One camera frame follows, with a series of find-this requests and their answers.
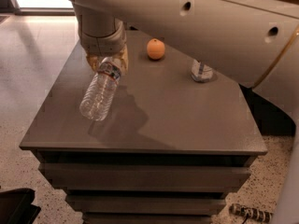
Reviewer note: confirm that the clear crinkled water bottle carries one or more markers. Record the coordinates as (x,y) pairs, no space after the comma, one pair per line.
(99,95)

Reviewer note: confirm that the grey drawer cabinet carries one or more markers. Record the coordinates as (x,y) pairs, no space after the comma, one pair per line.
(169,151)

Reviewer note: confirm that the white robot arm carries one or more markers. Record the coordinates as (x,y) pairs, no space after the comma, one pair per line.
(253,42)

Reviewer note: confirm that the labelled upright water bottle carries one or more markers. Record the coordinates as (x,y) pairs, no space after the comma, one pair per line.
(201,72)

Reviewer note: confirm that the orange fruit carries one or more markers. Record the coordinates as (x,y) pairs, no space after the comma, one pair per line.
(155,49)

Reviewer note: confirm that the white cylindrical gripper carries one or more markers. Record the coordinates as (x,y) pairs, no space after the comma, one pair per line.
(100,45)

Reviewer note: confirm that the black object at floor corner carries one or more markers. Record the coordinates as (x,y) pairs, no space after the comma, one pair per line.
(16,206)

